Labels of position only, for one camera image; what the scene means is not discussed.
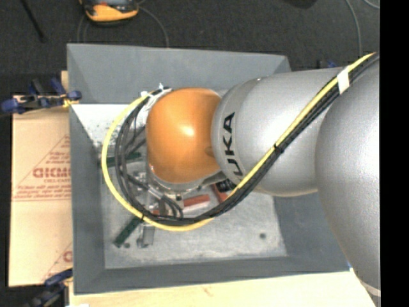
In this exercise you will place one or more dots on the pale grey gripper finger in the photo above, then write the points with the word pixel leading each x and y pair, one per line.
pixel 149 235

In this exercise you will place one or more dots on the dark green flat block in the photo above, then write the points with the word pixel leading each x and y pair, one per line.
pixel 127 233
pixel 131 157

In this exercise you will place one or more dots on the grey metal bin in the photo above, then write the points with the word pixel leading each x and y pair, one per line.
pixel 223 245

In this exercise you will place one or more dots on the brown cardboard board, red print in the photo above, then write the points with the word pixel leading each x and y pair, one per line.
pixel 38 209

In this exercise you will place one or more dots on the black cylinder on white bracket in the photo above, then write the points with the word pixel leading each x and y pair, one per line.
pixel 224 185

